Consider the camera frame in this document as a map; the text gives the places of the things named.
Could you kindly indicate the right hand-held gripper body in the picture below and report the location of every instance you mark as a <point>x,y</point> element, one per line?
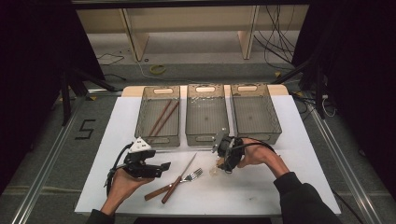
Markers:
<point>232,149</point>

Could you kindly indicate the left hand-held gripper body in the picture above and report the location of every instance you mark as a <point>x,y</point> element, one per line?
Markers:
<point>140,169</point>

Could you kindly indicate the smoky transparent plastic bin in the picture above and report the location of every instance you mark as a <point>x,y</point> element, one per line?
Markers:
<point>255,116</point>
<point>158,137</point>
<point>207,118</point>

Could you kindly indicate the brown wooden chopstick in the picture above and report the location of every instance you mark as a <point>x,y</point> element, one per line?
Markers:
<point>160,117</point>
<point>168,117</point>

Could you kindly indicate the person's right hand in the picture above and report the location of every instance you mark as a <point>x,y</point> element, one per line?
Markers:
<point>255,154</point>

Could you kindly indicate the person's left hand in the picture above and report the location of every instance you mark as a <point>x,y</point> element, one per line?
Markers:
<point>123,186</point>

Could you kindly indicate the white table cover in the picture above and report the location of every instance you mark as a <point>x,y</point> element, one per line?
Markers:
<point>199,205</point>

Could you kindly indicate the yellow tape roll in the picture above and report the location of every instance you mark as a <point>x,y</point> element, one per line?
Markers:
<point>158,69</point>

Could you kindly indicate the black metal stand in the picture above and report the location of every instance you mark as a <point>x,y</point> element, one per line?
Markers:
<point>319,90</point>
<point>67,99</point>

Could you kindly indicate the black curtain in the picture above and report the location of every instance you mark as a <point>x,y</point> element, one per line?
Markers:
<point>34,77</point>
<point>358,77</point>

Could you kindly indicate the aluminium floor rail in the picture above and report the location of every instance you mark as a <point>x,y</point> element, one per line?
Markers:
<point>345,161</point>
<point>46,161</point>

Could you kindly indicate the beige wooden shelf frame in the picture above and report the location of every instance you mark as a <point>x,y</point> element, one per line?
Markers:
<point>193,18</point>

